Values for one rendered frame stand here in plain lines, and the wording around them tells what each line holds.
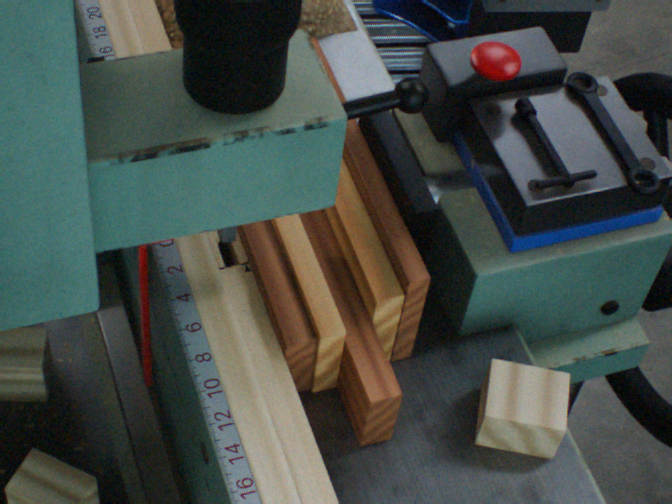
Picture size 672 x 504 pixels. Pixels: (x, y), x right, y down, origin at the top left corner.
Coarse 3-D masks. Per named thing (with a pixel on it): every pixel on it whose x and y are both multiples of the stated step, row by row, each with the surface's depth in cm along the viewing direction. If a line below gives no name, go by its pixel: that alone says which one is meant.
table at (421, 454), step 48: (336, 48) 89; (432, 288) 76; (432, 336) 74; (480, 336) 74; (576, 336) 79; (624, 336) 79; (432, 384) 72; (480, 384) 72; (336, 432) 69; (432, 432) 70; (192, 480) 72; (336, 480) 68; (384, 480) 68; (432, 480) 68; (480, 480) 68; (528, 480) 69; (576, 480) 69
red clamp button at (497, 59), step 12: (480, 48) 72; (492, 48) 72; (504, 48) 72; (480, 60) 71; (492, 60) 71; (504, 60) 71; (516, 60) 72; (480, 72) 71; (492, 72) 71; (504, 72) 71; (516, 72) 71
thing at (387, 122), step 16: (384, 112) 72; (368, 128) 72; (384, 128) 71; (368, 144) 73; (384, 144) 70; (400, 144) 71; (384, 160) 71; (400, 160) 70; (384, 176) 71; (400, 176) 69; (416, 176) 69; (432, 176) 74; (448, 176) 74; (464, 176) 74; (400, 192) 69; (416, 192) 68; (432, 192) 73; (448, 192) 73; (400, 208) 70; (416, 208) 68; (432, 208) 68; (416, 224) 68; (432, 224) 69; (416, 240) 69
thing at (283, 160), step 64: (128, 64) 62; (320, 64) 63; (128, 128) 59; (192, 128) 60; (256, 128) 60; (320, 128) 61; (128, 192) 60; (192, 192) 61; (256, 192) 63; (320, 192) 65
